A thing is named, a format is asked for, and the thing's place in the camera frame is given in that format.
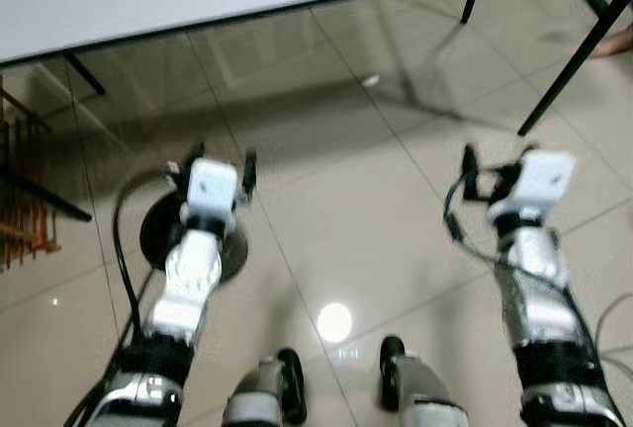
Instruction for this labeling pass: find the black round rubbish bin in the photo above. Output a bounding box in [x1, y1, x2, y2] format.
[138, 190, 250, 285]

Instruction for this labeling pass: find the long black metal table leg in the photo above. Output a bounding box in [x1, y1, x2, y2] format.
[516, 0, 633, 137]

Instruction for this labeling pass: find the black metal bar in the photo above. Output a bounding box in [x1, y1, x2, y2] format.
[0, 165, 94, 223]

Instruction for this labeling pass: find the bare foot of person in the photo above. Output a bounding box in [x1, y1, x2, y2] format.
[591, 24, 633, 58]

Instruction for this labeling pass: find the orange wooden rack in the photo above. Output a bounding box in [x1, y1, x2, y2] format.
[0, 86, 62, 272]

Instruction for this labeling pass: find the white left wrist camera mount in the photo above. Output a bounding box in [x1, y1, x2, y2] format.
[184, 157, 242, 215]

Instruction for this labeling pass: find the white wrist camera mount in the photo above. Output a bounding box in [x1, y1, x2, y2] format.
[508, 150, 579, 214]
[184, 157, 242, 215]

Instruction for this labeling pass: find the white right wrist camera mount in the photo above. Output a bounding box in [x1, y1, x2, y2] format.
[508, 150, 579, 214]

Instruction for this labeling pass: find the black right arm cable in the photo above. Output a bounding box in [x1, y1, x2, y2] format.
[442, 172, 594, 349]

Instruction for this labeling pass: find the thin grey floor cable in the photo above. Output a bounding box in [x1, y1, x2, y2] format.
[593, 294, 633, 381]

